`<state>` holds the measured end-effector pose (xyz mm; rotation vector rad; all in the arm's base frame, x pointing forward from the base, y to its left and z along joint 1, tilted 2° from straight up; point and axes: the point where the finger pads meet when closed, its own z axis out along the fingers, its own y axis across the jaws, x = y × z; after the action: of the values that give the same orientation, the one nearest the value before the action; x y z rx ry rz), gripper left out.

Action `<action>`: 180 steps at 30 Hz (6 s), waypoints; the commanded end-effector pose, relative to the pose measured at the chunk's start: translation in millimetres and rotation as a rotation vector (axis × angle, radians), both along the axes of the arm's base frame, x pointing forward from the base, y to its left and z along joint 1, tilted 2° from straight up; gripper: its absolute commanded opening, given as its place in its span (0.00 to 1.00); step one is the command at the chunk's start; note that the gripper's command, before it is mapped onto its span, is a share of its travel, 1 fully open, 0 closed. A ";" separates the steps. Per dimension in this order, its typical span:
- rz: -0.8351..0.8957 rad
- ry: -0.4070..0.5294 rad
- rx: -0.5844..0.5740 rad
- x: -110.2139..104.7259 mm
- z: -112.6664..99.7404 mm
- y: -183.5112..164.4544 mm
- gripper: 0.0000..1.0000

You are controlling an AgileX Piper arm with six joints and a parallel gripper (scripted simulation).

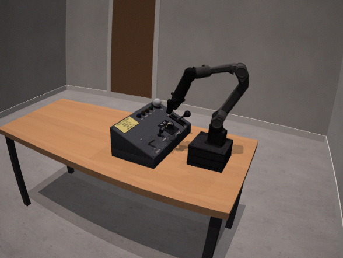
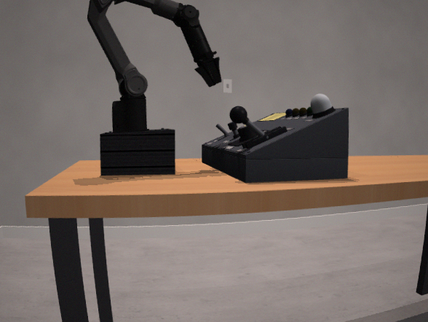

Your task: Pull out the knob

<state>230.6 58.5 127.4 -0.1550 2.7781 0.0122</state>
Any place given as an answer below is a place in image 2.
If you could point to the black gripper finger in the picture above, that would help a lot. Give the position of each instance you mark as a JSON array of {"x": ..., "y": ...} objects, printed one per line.
[
  {"x": 205, "y": 76},
  {"x": 211, "y": 66}
]

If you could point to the black control console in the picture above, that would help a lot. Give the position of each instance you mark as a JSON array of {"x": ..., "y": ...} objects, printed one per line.
[{"x": 315, "y": 145}]

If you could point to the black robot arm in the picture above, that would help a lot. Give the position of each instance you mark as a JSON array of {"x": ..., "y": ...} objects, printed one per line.
[{"x": 129, "y": 115}]

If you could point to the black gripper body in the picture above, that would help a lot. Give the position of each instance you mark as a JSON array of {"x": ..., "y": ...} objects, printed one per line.
[{"x": 198, "y": 48}]

